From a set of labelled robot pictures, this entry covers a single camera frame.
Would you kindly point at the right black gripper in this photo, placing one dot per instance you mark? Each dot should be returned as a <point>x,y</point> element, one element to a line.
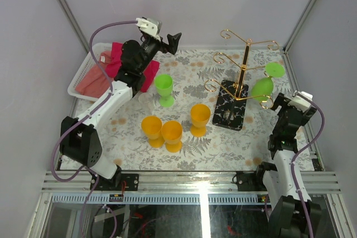
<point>281,101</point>

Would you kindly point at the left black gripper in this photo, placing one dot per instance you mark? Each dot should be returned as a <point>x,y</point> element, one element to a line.
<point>162,47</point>

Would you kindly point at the green plastic wine glass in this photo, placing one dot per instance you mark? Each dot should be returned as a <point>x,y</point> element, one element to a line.
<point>263,88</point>

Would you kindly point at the gold wine glass rack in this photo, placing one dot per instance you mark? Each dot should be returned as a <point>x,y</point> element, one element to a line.
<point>233,95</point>

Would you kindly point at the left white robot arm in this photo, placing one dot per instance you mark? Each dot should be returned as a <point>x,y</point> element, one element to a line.
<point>79,136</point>

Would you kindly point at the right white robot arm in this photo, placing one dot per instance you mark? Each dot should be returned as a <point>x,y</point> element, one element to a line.
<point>293,213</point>

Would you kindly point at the orange wine glass right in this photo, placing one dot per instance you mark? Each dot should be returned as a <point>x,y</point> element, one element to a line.
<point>200,115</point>

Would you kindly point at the orange wine glass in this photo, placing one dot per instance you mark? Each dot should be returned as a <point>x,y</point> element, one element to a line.
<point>151,126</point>
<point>200,115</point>
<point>172,134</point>

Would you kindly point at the orange wine glass left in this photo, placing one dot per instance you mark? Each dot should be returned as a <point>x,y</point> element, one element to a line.
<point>151,126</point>

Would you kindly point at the orange wine glass middle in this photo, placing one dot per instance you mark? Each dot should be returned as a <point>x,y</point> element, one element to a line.
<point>172,134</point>

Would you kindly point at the magenta cloth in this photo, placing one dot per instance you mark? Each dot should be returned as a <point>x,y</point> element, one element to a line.
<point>113,67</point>

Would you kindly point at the floral table mat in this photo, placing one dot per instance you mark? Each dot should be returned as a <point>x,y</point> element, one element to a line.
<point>220,149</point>

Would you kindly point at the salmon pink cloth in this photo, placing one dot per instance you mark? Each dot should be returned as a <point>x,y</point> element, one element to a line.
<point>95,84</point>

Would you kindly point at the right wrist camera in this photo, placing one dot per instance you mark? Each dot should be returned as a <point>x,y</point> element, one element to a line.
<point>301,101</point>

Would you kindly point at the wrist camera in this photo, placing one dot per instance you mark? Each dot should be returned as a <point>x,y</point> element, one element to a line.
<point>301,101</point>
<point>150,27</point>

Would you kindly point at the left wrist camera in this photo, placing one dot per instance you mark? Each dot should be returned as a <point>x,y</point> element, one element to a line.
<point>150,27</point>

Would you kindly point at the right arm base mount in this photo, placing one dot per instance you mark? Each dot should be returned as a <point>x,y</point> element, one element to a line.
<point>253,181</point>

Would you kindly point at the aluminium front rail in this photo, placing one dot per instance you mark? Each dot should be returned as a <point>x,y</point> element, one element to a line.
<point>190,182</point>

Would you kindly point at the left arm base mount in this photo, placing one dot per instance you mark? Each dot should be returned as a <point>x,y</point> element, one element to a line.
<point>120,182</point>

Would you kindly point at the blue cable duct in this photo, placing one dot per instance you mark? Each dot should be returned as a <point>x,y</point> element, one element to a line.
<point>159,199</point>

